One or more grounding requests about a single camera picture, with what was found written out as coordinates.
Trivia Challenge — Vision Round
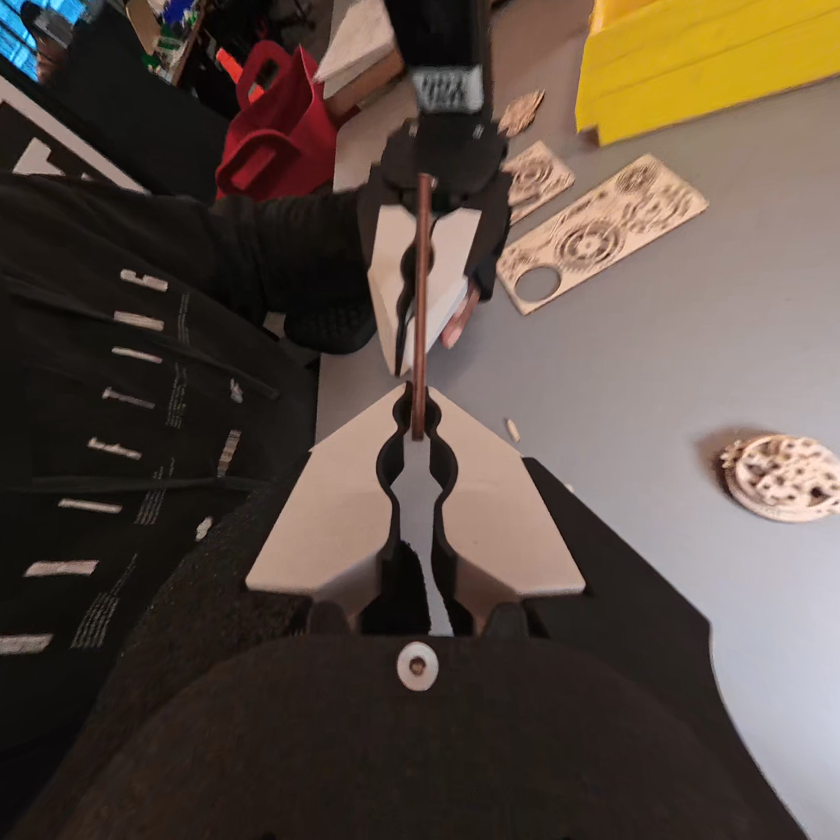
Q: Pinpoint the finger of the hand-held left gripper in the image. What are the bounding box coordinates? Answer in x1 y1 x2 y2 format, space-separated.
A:
365 203 419 378
419 207 483 370

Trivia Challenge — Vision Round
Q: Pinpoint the black white marker board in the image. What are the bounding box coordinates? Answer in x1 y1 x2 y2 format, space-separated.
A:
0 75 152 198

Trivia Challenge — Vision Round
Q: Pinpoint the ring-pattern wooden puzzle sheet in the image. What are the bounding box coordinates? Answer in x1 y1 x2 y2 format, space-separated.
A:
412 172 438 441

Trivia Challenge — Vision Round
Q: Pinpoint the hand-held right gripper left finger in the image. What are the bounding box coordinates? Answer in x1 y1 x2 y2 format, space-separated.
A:
245 384 411 634

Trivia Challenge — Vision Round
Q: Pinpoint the grey desk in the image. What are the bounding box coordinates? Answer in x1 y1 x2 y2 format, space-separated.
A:
315 0 840 840

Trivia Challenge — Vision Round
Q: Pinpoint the two-hole wooden puzzle sheet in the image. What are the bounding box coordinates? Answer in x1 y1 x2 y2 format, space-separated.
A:
502 140 576 225

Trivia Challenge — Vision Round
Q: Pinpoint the wooden key-shaped piece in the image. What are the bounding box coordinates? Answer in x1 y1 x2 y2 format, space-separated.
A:
497 90 547 137

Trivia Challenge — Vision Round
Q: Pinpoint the yellow plastic bin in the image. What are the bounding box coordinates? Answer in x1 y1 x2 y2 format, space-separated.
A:
575 0 840 147

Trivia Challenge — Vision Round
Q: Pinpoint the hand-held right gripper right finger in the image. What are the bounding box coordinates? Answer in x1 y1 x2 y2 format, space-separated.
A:
423 386 587 636

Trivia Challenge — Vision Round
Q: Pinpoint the wood-edged desk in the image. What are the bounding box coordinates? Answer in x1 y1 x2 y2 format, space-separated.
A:
314 0 406 122

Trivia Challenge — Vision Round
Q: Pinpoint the red bag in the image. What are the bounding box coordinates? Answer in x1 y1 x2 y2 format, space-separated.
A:
215 39 339 203

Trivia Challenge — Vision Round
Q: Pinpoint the round wooden gear model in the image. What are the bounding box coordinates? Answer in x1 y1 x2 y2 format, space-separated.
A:
717 433 840 524

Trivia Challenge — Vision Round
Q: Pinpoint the person's left hand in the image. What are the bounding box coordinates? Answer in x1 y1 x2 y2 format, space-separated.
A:
441 174 514 350

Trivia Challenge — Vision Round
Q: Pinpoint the black padded armrest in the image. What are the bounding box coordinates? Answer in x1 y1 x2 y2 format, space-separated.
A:
283 298 379 357

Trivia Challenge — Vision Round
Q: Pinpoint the person's left forearm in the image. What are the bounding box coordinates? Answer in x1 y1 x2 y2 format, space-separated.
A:
210 187 378 316

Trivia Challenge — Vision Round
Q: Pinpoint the gear-pattern wooden puzzle sheet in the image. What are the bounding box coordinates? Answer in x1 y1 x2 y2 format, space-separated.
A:
495 154 710 317

